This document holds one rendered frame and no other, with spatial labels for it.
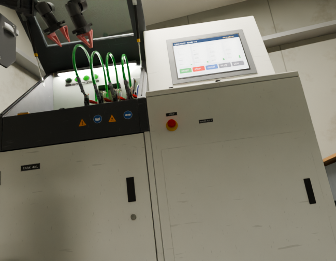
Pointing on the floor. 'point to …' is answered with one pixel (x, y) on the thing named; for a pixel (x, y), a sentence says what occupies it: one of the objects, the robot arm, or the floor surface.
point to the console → (237, 162)
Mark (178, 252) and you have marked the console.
